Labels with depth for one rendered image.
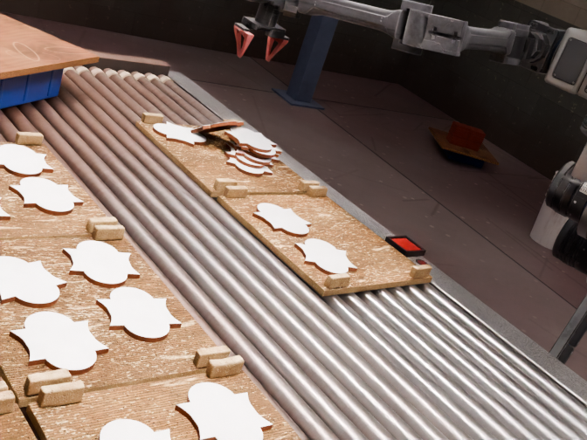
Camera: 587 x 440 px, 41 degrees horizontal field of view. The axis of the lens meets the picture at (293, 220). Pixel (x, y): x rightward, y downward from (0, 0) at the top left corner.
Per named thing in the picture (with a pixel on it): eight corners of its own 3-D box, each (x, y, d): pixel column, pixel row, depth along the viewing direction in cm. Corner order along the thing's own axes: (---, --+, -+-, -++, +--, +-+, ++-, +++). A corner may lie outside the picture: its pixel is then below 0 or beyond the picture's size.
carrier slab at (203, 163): (238, 133, 237) (239, 127, 237) (319, 197, 210) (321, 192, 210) (134, 126, 215) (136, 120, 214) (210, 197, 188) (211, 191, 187)
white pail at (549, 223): (517, 230, 535) (541, 182, 521) (543, 230, 554) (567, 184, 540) (551, 254, 515) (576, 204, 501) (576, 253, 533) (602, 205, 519)
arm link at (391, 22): (426, 56, 176) (438, 7, 173) (411, 54, 172) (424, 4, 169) (293, 18, 203) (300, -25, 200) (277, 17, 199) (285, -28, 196)
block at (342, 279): (342, 282, 166) (347, 271, 165) (348, 287, 165) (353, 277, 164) (322, 285, 162) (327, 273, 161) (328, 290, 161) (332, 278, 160)
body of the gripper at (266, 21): (240, 23, 204) (249, -5, 201) (270, 27, 211) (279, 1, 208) (254, 31, 200) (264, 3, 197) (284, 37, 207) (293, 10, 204)
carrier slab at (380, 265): (322, 199, 210) (324, 194, 210) (430, 282, 184) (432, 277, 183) (216, 201, 187) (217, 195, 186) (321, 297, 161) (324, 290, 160)
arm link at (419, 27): (450, 63, 168) (462, 15, 165) (396, 49, 175) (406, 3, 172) (523, 65, 203) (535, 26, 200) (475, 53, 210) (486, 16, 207)
